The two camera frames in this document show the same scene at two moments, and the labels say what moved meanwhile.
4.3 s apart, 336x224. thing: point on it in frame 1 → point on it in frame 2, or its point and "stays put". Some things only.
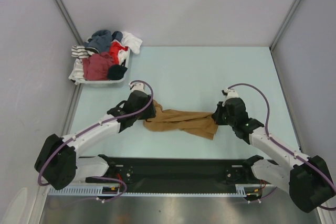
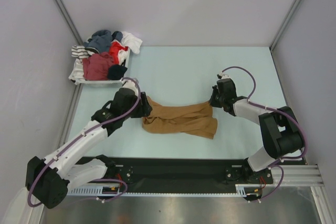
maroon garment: x=95 y=66 stays put
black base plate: x=177 y=173 stays put
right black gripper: x=216 y=116 → x=212 y=101
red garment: x=114 y=47 stays put
